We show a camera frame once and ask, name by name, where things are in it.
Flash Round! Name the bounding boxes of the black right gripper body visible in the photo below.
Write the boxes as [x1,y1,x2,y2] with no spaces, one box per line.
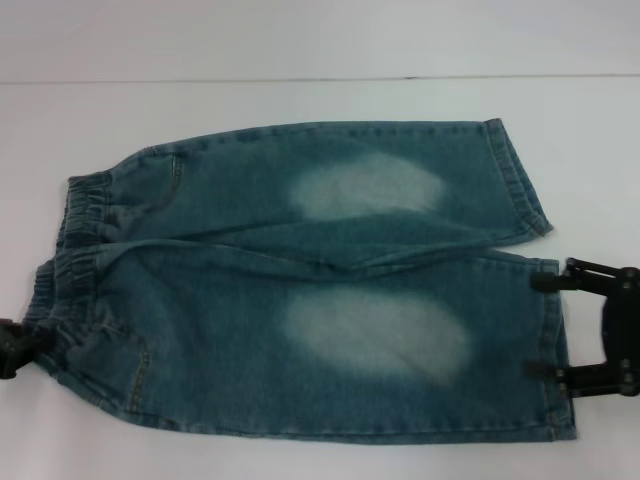
[597,282,640,374]

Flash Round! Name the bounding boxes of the blue denim shorts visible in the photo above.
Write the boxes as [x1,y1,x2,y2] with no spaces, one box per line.
[32,117,574,445]

